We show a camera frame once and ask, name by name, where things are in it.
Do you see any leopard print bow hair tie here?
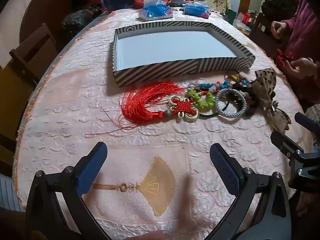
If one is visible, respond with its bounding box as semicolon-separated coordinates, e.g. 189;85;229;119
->
246;68;292;132

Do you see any grey braided bracelet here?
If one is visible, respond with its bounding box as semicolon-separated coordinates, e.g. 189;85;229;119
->
215;88;247;118

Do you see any small red cloth item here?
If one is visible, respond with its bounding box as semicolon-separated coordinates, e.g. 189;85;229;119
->
276;50;293;67

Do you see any blue tissue pack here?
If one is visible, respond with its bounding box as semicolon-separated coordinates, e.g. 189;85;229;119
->
139;0;173;21
183;2;210;19

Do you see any red tassel knot ornament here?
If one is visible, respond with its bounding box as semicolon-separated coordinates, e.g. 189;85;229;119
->
86;81;200;137

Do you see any green bead bracelet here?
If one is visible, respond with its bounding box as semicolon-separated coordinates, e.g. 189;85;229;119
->
187;90;217;109

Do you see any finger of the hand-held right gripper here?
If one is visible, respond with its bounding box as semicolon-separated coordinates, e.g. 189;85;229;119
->
294;112;320;137
271;130;304;165

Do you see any dark wooden chair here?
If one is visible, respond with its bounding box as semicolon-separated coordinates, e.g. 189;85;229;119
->
250;12;275;55

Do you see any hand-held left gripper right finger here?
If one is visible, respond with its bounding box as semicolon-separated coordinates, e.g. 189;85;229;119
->
209;143;293;240

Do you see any white ribbed radiator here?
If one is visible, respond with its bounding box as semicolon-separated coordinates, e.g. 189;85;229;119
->
0;175;25;210

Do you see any black plastic bag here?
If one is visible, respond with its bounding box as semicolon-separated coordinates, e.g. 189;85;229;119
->
61;9;103;34

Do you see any thin black hair tie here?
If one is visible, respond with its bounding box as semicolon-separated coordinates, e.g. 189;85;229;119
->
199;100;235;118

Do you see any black white striped box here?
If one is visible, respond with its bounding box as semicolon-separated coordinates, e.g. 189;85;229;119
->
112;21;256;87

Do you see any dark speckled cloth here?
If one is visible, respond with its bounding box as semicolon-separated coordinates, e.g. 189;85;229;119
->
262;0;300;23

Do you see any green box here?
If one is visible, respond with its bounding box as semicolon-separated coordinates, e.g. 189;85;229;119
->
226;9;238;23

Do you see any pink embossed tablecloth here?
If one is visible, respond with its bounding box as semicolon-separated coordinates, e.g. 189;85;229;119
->
14;9;315;240

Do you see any turquoise bead bracelet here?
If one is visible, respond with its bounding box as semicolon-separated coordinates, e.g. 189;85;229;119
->
187;80;233;93

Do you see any round dark wooden tabletop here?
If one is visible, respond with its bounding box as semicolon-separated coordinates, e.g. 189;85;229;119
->
21;0;75;38

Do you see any brown wooden chair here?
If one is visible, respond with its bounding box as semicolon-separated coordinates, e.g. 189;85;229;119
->
9;23;59;80

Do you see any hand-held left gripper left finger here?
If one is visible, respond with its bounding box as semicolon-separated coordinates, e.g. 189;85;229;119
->
25;141;113;240

